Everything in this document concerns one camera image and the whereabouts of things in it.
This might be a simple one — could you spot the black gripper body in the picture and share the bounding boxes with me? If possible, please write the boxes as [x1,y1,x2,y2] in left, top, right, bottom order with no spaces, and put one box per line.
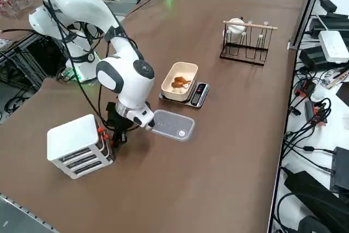
[105,101,139,135]

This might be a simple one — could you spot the brown toy bread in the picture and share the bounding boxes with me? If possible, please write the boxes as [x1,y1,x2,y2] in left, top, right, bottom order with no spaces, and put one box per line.
[171,76,192,89]

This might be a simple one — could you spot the white digital kitchen scale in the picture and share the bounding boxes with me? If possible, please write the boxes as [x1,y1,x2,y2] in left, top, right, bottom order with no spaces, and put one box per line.
[159,81,210,109]

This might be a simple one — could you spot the translucent container lid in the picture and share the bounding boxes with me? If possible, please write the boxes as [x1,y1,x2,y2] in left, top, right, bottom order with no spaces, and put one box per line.
[148,109,196,142]

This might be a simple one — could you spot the cream plastic tray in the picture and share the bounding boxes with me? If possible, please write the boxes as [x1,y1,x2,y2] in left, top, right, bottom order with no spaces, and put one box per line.
[160,62,199,102]

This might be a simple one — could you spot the black device red buttons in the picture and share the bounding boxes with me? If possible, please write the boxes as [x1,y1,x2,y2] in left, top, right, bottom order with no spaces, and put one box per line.
[293,79,317,98]

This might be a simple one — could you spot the black adapter orange plugs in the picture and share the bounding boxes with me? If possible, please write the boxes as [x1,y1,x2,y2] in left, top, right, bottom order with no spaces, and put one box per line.
[304,99,333,128]

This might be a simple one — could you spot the black folded stand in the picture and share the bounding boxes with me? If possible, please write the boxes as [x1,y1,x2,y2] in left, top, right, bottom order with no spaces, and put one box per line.
[283,171,349,233]

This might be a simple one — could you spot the grey power adapter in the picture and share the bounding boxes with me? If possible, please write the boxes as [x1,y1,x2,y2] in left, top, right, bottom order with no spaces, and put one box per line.
[299,46,333,72]

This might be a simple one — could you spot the black power adapter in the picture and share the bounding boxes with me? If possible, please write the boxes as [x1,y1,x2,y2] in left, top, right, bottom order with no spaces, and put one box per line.
[318,0,338,13]
[329,147,349,193]

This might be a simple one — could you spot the printed paper packet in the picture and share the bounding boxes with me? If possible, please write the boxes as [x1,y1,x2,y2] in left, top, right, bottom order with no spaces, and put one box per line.
[326,68,349,89]

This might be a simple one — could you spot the black flat device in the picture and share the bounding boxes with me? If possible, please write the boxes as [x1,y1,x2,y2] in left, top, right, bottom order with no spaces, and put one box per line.
[310,13,349,39]

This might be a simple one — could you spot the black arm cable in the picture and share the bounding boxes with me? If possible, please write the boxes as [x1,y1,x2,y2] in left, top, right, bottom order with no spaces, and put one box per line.
[37,0,110,127]

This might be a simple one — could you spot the aluminium frame rail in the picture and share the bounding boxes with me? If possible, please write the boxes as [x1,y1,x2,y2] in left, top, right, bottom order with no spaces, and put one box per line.
[0,193,60,233]

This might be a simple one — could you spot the black metal frame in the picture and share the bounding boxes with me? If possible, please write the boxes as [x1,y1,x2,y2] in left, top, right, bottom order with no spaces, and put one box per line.
[0,31,68,92]

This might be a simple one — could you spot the white mug black handle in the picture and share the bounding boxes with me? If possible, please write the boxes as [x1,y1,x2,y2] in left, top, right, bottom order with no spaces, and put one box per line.
[227,17,246,44]

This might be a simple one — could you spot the black wire cup rack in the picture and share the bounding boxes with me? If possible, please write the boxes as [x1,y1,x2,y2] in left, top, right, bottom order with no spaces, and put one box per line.
[219,20,278,67]

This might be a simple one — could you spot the black floor cable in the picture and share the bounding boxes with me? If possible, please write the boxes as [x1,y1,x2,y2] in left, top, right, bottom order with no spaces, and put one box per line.
[282,130,338,163]

